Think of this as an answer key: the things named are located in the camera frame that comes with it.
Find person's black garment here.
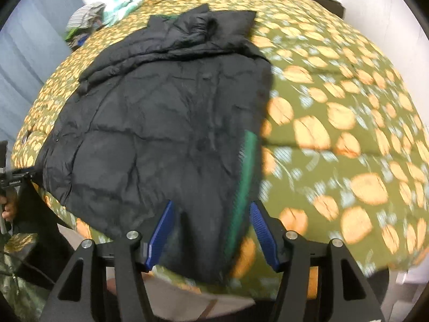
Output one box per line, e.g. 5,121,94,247
15,181,111,292

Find black puffer jacket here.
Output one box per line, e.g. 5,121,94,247
35,3,273,284

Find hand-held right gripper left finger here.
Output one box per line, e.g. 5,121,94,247
40,199,176,322

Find beige bed base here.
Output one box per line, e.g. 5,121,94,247
107,268,258,321

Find blue curtain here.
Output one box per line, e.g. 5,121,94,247
0,0,84,148

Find person's left hand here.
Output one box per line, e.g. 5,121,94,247
0,193,18,222

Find green orange floral duvet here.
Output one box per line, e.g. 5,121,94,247
12,0,429,299

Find pile of clothes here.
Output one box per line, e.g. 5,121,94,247
65,2,107,49

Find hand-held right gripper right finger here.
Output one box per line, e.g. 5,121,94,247
250,200,386,322

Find white wardrobe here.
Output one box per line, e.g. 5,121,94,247
342,0,429,84

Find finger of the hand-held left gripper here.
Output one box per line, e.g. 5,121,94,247
15,166,37,184

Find person's green patterned pants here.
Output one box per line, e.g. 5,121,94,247
0,233,54,322

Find green plaid cloth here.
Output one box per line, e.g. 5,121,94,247
102,0,148,24

